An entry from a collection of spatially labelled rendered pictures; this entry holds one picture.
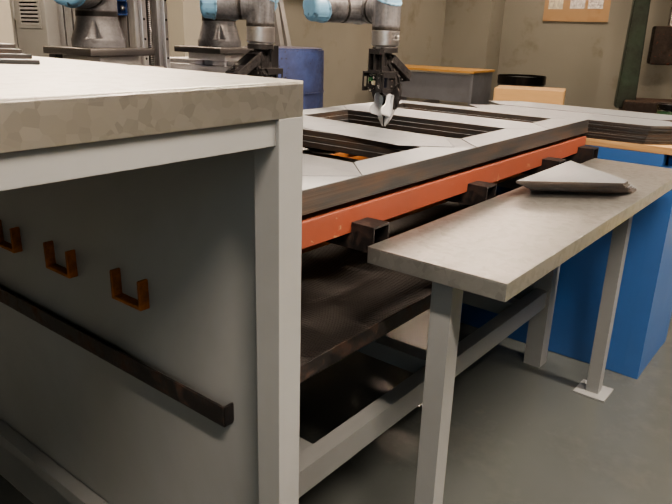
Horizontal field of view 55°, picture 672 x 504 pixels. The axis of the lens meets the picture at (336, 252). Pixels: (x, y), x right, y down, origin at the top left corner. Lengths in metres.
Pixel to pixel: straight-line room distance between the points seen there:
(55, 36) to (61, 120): 1.90
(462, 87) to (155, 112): 7.69
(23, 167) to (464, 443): 1.60
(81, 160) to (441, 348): 0.75
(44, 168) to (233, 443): 0.59
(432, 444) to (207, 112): 0.81
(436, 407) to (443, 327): 0.16
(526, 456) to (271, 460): 1.15
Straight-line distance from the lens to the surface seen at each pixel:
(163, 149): 0.64
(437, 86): 8.39
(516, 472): 1.89
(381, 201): 1.25
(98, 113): 0.59
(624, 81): 7.85
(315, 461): 1.36
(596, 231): 1.39
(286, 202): 0.76
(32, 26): 2.52
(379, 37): 1.82
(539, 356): 2.41
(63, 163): 0.59
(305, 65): 5.11
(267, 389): 0.86
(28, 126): 0.56
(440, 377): 1.18
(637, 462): 2.06
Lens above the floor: 1.10
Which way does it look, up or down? 19 degrees down
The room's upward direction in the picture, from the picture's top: 2 degrees clockwise
